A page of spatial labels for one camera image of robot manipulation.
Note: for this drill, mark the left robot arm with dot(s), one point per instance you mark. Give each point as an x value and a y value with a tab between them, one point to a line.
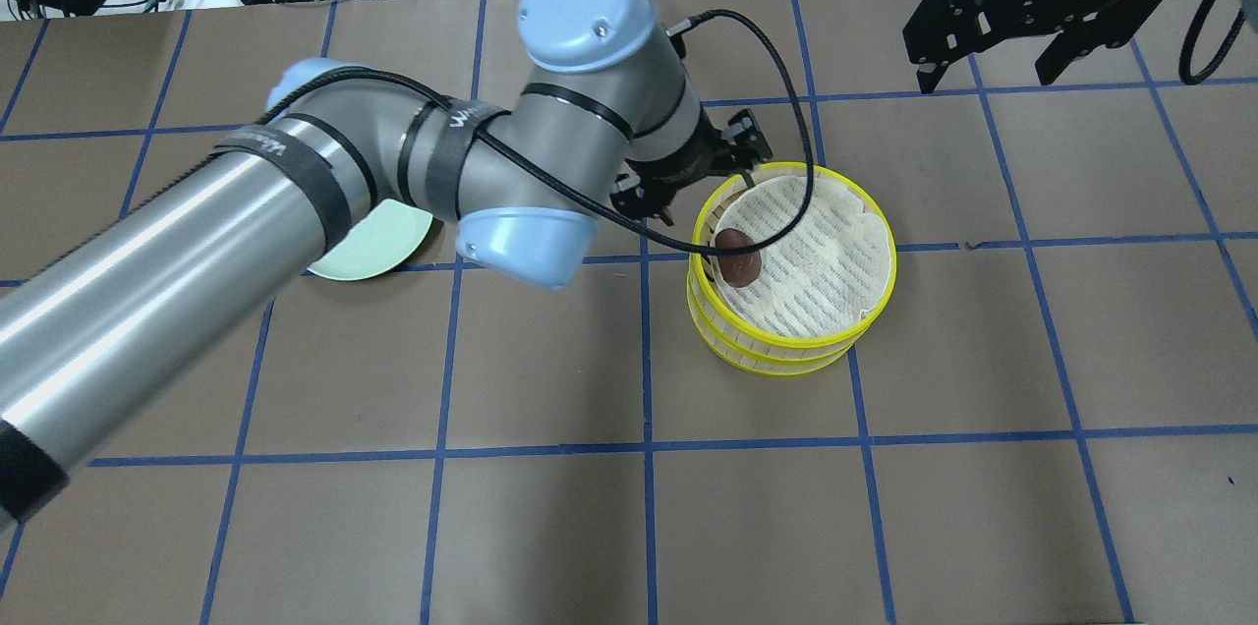
609	127

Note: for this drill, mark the yellow steamer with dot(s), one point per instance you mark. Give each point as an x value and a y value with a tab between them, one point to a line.
771	362
767	214

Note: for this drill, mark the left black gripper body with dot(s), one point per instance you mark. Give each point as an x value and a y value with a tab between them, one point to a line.
687	163

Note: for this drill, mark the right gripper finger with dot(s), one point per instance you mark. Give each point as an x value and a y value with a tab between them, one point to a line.
931	71
1073	42

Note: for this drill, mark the brown bun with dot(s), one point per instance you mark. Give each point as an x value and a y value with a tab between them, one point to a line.
737	271

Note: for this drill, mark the white steamer liner cloth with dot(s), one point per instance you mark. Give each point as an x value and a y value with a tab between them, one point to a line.
830	273

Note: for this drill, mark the mint green plate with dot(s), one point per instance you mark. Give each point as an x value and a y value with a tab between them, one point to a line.
383	240

